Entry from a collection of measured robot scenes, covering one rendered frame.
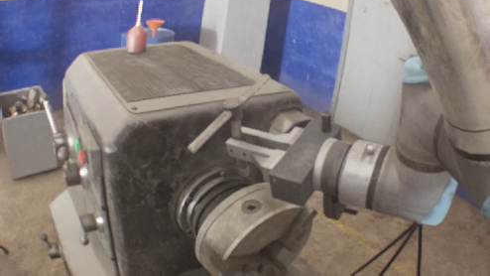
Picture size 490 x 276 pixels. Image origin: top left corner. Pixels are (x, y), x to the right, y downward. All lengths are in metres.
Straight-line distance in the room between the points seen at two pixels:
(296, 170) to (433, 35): 0.32
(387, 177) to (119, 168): 0.48
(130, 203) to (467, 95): 0.67
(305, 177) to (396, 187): 0.13
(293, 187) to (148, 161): 0.34
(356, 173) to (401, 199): 0.07
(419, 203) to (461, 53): 0.27
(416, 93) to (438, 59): 0.17
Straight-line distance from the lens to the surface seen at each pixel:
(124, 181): 0.73
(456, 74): 0.23
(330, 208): 0.53
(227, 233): 0.68
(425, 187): 0.44
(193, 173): 0.80
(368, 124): 4.14
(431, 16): 0.20
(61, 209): 1.32
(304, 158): 0.50
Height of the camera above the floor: 1.62
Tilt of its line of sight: 24 degrees down
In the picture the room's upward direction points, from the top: 8 degrees clockwise
